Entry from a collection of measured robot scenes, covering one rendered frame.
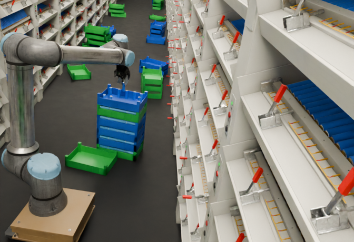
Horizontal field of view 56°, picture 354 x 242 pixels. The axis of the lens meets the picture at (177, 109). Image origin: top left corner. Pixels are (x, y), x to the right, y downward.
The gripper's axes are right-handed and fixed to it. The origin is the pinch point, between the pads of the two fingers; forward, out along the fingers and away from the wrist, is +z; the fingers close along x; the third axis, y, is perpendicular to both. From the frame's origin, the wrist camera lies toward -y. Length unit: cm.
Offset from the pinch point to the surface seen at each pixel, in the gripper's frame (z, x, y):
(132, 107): 9.0, 10.4, 13.2
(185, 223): 17, 62, 83
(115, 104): 9.7, -1.9, 13.3
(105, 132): 31.9, -8.5, 19.2
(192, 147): -16, 59, 60
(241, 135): -77, 76, 111
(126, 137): 32.0, 7.6, 19.2
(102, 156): 49, -9, 27
